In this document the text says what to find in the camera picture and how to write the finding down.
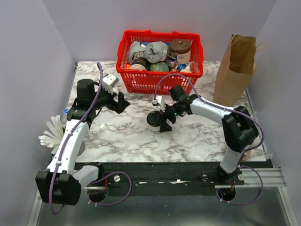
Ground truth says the grey crumpled foil bag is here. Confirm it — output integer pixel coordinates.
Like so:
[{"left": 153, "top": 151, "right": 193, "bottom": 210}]
[{"left": 127, "top": 41, "right": 169, "bottom": 64}]

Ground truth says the black coffee cup lid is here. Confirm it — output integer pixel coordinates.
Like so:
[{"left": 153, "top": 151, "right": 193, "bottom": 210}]
[{"left": 146, "top": 111, "right": 162, "bottom": 127}]

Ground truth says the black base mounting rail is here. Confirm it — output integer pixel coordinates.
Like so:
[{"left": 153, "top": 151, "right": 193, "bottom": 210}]
[{"left": 86, "top": 161, "right": 273, "bottom": 199}]

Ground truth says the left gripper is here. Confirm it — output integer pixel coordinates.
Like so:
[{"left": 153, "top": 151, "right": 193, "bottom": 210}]
[{"left": 91, "top": 83, "right": 130, "bottom": 113}]

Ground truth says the red plastic shopping basket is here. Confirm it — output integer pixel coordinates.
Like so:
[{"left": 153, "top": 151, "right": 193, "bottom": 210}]
[{"left": 116, "top": 30, "right": 204, "bottom": 96}]

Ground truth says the white pump bottle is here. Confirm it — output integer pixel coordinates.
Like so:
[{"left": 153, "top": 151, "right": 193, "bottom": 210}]
[{"left": 180, "top": 62, "right": 192, "bottom": 73}]

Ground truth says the brown paper bag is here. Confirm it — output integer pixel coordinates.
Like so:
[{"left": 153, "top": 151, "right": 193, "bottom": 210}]
[{"left": 213, "top": 34, "right": 266, "bottom": 107}]

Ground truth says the aluminium frame rail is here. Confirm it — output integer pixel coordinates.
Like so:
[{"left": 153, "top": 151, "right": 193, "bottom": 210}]
[{"left": 210, "top": 168, "right": 286, "bottom": 189}]

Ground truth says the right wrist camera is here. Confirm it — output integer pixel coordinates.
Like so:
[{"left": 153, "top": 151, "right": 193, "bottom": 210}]
[{"left": 152, "top": 96, "right": 166, "bottom": 112}]

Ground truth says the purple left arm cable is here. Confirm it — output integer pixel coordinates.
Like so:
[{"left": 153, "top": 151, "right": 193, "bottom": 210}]
[{"left": 49, "top": 62, "right": 132, "bottom": 215}]

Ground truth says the white paper coffee cup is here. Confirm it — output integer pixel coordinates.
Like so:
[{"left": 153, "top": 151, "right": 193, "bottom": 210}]
[{"left": 150, "top": 125, "right": 160, "bottom": 133}]

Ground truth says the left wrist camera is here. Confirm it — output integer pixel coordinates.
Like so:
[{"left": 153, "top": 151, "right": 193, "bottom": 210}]
[{"left": 102, "top": 73, "right": 119, "bottom": 94}]

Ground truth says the blue snack packet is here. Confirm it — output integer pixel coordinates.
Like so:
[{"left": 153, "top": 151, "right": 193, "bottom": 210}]
[{"left": 177, "top": 64, "right": 187, "bottom": 71}]

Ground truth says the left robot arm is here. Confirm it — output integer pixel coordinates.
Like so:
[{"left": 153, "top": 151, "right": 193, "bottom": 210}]
[{"left": 35, "top": 74, "right": 130, "bottom": 205}]

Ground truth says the red drink can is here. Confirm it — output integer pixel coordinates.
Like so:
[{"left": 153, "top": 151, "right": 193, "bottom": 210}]
[{"left": 165, "top": 57, "right": 178, "bottom": 69}]

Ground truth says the green textured ball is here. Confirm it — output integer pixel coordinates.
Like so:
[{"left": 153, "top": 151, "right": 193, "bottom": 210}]
[{"left": 149, "top": 62, "right": 170, "bottom": 72}]

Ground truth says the dark lidded jar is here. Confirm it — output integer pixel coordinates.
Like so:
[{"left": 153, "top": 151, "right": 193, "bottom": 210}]
[{"left": 129, "top": 57, "right": 150, "bottom": 71}]

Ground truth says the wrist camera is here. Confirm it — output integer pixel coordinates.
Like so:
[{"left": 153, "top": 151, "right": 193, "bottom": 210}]
[
  {"left": 152, "top": 96, "right": 166, "bottom": 112},
  {"left": 102, "top": 73, "right": 119, "bottom": 94}
]

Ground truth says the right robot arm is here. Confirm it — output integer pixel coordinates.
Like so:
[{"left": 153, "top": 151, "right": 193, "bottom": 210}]
[{"left": 152, "top": 85, "right": 259, "bottom": 185}]

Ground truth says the brown lidded round tub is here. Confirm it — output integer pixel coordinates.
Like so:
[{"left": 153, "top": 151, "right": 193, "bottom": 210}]
[{"left": 170, "top": 39, "right": 191, "bottom": 64}]

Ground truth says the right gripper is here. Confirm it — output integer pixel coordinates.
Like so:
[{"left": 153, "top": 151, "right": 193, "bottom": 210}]
[{"left": 156, "top": 101, "right": 182, "bottom": 133}]

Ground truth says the cardboard cup carrier tray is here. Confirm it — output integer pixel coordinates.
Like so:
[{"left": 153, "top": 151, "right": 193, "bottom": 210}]
[{"left": 242, "top": 147, "right": 251, "bottom": 161}]

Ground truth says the clear plastic water bottle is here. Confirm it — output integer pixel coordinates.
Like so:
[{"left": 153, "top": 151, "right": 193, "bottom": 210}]
[{"left": 63, "top": 108, "right": 69, "bottom": 114}]

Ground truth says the grey straw holder cup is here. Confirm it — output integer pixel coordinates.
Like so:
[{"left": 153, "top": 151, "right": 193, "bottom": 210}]
[{"left": 77, "top": 141, "right": 86, "bottom": 156}]

